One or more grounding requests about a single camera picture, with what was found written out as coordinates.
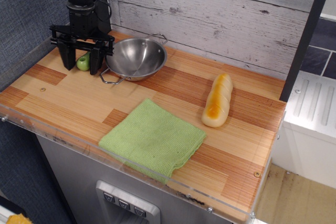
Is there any dark left frame post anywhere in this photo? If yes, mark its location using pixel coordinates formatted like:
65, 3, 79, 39
95, 0, 111, 34

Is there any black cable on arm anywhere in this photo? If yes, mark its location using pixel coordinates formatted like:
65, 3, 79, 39
94, 0, 112, 23

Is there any yellow object in corner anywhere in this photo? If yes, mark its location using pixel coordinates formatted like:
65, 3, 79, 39
6, 214, 33, 224

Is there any clear acrylic edge guard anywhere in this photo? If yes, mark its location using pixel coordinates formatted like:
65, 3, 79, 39
0, 103, 257, 222

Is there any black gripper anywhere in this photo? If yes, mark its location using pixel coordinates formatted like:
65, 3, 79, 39
50, 8, 114, 75

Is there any dark frame post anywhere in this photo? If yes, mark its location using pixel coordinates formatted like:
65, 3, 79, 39
279, 0, 326, 102
95, 0, 111, 34

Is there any grey toy kitchen cabinet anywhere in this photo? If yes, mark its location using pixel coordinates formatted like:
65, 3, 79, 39
35, 133, 249, 224

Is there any dark right frame post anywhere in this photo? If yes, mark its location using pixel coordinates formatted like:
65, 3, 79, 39
279, 0, 326, 102

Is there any green handled grey spatula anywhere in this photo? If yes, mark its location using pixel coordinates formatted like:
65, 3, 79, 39
76, 52, 90, 71

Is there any silver button panel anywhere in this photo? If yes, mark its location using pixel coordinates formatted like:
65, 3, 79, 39
96, 180, 161, 223

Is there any white toy sink unit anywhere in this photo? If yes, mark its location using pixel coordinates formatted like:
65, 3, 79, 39
271, 71, 335, 188

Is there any green folded cloth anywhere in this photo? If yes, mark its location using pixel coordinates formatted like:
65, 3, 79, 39
99, 99, 206, 184

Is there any stainless steel pot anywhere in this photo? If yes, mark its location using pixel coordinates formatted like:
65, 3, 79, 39
100, 34, 168, 85

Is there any toy bread loaf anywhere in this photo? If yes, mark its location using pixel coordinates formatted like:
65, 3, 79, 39
202, 73, 233, 127

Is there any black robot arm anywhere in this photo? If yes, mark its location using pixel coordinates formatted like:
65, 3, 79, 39
50, 0, 114, 75

